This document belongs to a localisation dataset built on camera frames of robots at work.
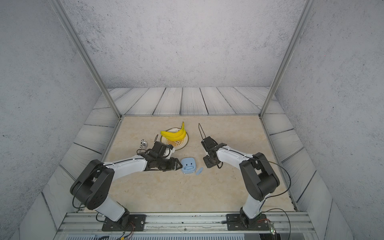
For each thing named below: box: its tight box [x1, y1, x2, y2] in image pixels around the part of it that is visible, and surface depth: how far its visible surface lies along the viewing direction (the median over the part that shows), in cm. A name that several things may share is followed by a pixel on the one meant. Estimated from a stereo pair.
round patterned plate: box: [160, 127, 189, 151], surface depth 107 cm
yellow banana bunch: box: [160, 121, 187, 142], surface depth 106 cm
